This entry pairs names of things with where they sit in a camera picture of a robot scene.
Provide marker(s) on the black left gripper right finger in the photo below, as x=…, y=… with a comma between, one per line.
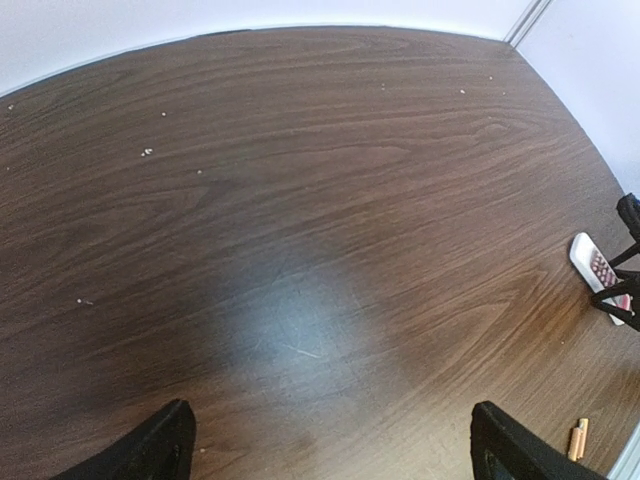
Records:
x=502, y=448

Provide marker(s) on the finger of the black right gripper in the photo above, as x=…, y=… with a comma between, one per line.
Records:
x=621, y=301
x=628, y=210

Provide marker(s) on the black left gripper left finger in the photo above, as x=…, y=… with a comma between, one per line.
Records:
x=161, y=447

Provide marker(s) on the white remote control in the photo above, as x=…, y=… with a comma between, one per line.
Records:
x=591, y=264

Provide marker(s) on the orange AA battery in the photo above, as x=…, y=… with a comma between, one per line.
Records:
x=574, y=444
x=583, y=423

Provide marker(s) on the aluminium frame post right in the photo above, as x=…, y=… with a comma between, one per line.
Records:
x=527, y=20

